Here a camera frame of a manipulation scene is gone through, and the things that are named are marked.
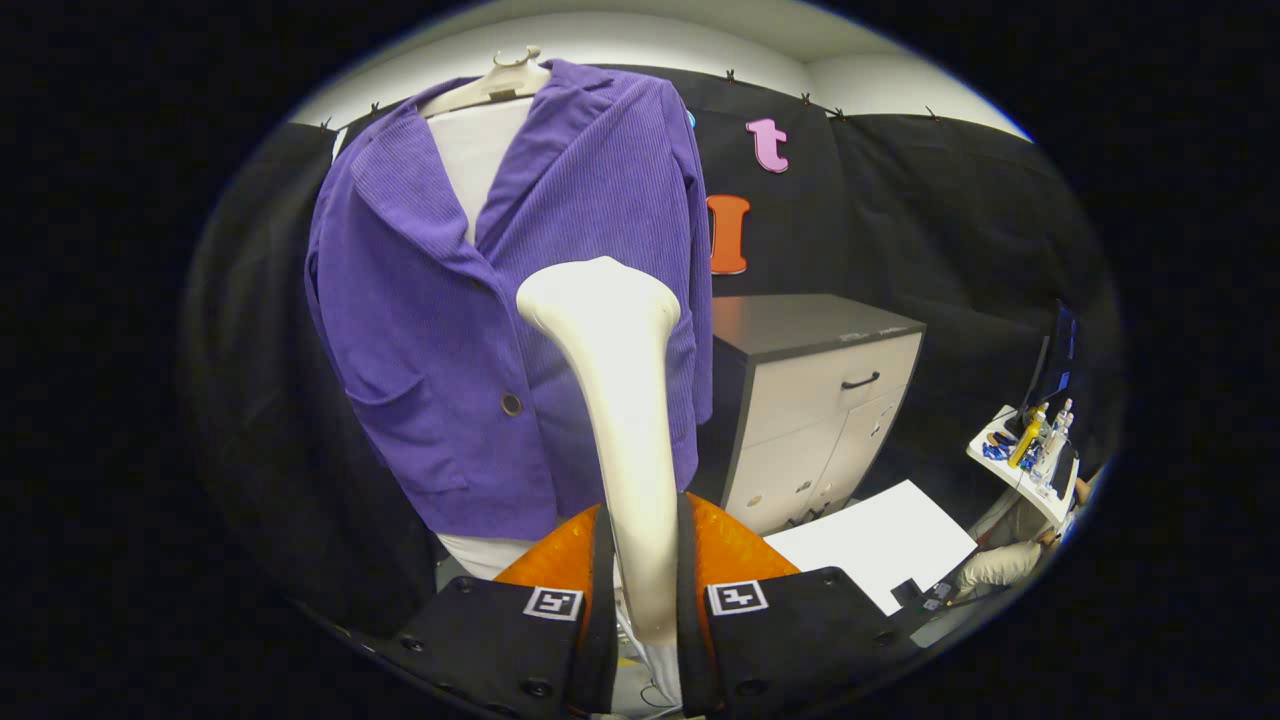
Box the purple corduroy jacket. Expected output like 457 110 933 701
303 58 716 543

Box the white paper sheet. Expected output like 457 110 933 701
765 480 979 616

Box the small black device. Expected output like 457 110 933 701
890 577 956 613

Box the clear plastic bottle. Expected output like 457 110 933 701
1038 398 1076 481

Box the yellow bottle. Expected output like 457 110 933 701
1007 403 1049 469

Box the white side table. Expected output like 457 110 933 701
966 404 1081 531

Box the computer monitor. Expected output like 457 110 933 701
1020 300 1081 431

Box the grey cabinet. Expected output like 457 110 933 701
690 293 927 536

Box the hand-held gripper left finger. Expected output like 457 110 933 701
385 503 621 717

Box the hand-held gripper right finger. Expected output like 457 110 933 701
675 492 906 719

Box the white mannequin torso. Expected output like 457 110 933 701
418 45 561 583

